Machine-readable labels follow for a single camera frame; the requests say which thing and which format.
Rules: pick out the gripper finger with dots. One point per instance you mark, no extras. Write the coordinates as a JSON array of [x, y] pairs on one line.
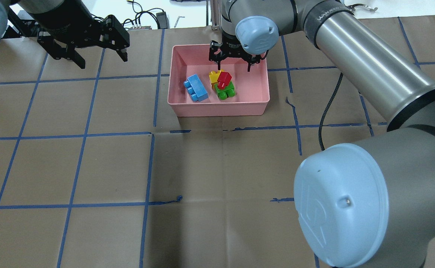
[[252, 60], [215, 54], [57, 52], [111, 34]]

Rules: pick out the yellow toy block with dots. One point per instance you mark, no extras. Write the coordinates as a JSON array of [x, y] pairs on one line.
[[213, 77]]

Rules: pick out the red toy block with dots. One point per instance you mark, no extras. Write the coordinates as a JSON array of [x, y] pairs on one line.
[[224, 80]]

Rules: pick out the green toy block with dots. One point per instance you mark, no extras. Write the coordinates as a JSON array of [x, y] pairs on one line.
[[228, 92]]

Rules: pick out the blue toy block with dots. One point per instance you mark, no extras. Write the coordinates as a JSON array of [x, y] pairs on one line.
[[195, 88]]

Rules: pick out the pink plastic box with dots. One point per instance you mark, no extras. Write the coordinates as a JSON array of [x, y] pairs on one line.
[[252, 88]]

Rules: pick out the black power adapter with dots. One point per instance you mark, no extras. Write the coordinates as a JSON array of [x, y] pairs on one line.
[[162, 18]]

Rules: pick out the aluminium frame post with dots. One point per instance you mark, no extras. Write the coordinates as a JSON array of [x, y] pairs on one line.
[[215, 14]]

